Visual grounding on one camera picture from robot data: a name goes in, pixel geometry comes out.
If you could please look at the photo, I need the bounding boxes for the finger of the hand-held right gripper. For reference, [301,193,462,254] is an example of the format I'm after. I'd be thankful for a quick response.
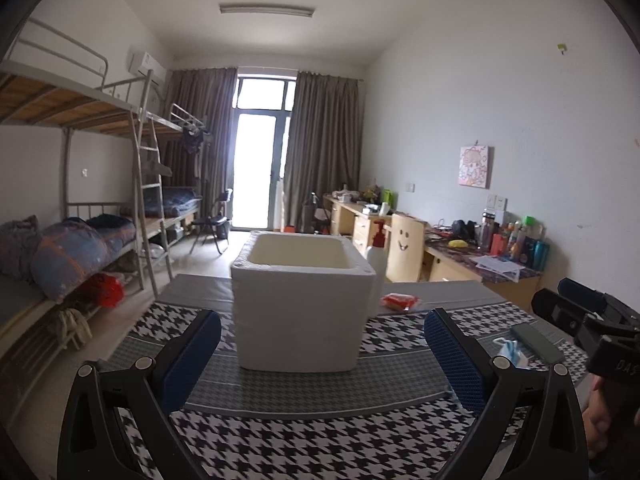
[531,289,598,343]
[557,277,616,311]

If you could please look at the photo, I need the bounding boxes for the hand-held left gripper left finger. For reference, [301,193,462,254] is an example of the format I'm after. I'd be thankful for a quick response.
[57,308,222,480]

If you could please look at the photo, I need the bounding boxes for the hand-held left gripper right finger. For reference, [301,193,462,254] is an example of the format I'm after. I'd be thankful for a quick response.
[424,307,588,480]

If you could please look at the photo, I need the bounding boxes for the blue face mask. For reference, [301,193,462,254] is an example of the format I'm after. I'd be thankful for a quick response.
[492,337,529,368]

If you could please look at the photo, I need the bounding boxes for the white foam box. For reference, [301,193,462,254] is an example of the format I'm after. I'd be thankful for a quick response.
[230,230,377,373]

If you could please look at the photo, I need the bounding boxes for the person's right hand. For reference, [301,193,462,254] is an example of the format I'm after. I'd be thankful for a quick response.
[582,376,640,461]

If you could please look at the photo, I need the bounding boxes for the dark grey flat case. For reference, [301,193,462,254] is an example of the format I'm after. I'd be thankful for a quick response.
[510,324,566,363]

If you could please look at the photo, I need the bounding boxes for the red snack packet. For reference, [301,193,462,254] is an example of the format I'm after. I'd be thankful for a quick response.
[380,292,421,312]

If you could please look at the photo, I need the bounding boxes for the cluster of toiletry bottles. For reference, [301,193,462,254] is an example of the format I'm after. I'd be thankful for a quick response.
[477,207,551,271]

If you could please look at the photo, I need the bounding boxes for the white papers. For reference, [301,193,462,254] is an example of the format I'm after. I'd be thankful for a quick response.
[468,255,526,276]

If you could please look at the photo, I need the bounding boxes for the wooden desk with patterned top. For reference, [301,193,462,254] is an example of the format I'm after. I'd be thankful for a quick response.
[422,230,543,311]

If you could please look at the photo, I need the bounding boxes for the red bag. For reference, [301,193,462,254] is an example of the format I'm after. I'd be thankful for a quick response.
[95,275,124,308]

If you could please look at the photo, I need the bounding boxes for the wooden chair with smiley face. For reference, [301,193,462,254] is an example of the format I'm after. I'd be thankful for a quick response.
[385,212,428,283]

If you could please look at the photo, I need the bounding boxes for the white spray bottle red nozzle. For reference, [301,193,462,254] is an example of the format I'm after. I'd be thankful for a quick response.
[366,219,390,318]

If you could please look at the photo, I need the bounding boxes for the beige cloth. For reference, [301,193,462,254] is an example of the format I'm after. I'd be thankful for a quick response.
[50,307,93,351]

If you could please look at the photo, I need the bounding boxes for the black folding chair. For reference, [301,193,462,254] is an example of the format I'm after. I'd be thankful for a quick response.
[190,188,234,256]

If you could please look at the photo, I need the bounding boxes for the houndstooth tablecloth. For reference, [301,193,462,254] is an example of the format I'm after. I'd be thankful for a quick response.
[95,274,591,480]

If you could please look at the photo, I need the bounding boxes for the dark blue quilt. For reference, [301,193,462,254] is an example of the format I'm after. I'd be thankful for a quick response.
[161,186,202,218]

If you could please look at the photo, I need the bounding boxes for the blue plaid quilt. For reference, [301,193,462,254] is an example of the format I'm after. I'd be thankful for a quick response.
[31,214,137,303]

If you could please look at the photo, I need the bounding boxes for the wooden desk with drawers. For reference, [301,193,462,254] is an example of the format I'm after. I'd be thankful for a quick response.
[324,195,396,256]

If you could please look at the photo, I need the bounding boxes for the metal bunk ladder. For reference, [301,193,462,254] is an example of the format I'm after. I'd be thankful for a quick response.
[132,72,173,291]

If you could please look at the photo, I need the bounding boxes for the grey patterned pillow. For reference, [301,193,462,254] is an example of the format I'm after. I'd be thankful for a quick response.
[0,215,43,283]

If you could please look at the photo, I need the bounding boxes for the glass balcony door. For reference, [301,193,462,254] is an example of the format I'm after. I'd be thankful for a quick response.
[227,76,298,233]

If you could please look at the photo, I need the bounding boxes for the hanging dark clothes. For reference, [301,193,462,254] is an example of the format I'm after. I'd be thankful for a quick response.
[181,125,211,178]

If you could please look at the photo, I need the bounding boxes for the small metal bunk bed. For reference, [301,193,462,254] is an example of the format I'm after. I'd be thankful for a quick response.
[140,102,208,251]

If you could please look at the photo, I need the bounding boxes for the grey-brown curtain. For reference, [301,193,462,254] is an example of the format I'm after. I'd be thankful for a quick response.
[282,71,362,233]
[159,66,238,221]

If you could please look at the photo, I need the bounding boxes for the large metal bunk bed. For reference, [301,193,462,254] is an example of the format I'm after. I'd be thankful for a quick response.
[0,17,173,361]

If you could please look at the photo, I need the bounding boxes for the white air conditioner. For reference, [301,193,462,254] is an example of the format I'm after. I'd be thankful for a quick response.
[128,51,167,85]

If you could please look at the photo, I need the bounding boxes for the ceiling tube light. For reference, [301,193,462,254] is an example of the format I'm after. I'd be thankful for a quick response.
[219,3,316,17]

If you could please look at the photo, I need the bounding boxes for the pink wall picture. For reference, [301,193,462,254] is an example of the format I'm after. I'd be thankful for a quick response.
[459,145,490,189]

